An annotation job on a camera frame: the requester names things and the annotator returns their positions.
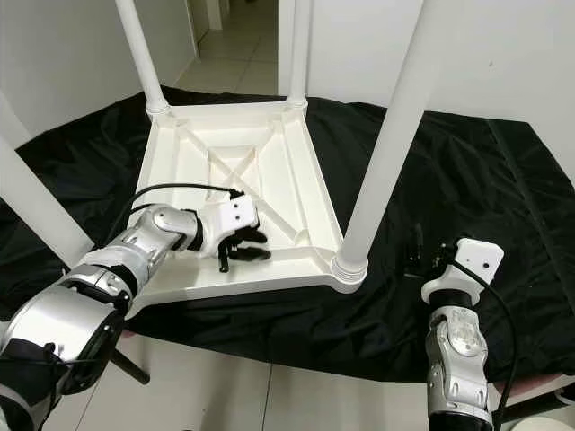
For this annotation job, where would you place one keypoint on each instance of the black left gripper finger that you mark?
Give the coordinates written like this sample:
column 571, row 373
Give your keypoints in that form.
column 252, row 254
column 253, row 235

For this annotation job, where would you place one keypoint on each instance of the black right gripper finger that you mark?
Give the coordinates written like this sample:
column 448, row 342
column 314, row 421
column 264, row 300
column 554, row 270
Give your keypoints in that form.
column 418, row 247

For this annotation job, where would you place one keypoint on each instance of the white plastic table leg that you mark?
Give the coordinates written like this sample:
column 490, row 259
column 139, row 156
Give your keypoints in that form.
column 45, row 197
column 400, row 126
column 139, row 54
column 299, row 49

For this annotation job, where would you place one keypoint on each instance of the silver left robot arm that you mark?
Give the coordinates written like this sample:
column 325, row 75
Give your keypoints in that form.
column 81, row 305

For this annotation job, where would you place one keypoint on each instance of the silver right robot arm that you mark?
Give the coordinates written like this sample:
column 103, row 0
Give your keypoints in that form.
column 458, row 355

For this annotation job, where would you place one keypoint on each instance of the black table cloth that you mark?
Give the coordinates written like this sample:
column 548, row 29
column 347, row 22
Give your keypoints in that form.
column 503, row 180

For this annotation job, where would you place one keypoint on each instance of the black metal table leg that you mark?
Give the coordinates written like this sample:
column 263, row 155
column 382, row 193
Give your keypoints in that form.
column 130, row 366

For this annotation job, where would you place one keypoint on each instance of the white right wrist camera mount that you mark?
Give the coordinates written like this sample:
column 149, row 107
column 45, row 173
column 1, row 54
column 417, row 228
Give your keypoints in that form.
column 481, row 256

